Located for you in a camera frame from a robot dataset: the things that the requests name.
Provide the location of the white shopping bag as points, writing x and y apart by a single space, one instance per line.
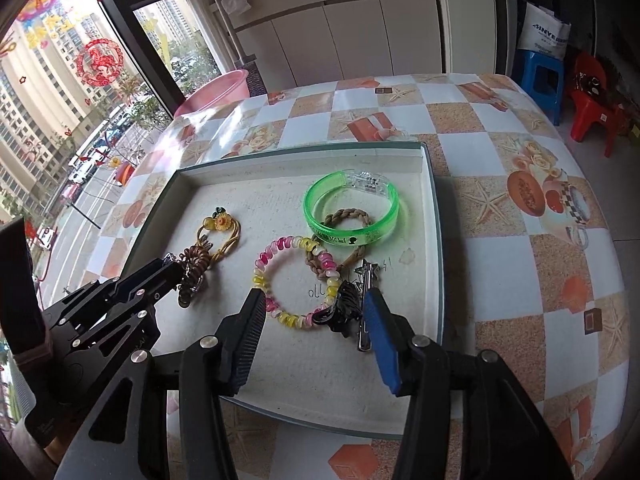
542 32

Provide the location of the pink plastic basin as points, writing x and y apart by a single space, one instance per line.
225 89

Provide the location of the red plastic child chair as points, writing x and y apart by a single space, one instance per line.
593 102

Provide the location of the black claw hair clip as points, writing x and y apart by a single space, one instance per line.
343 316

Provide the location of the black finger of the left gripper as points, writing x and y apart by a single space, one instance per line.
145 277

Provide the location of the green translucent bangle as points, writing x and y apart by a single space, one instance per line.
351 208

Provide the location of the blue plastic stool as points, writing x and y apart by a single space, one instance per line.
542 78

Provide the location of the red horse window decal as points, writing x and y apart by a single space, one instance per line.
99 63

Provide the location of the silver metal hair clip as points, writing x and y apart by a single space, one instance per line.
370 328

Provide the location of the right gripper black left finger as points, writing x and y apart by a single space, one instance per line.
124 436

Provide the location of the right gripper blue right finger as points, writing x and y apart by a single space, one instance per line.
503 435

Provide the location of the checkered patterned tablecloth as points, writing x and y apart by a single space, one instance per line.
500 244

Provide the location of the white cabinet counter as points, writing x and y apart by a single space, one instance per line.
300 42

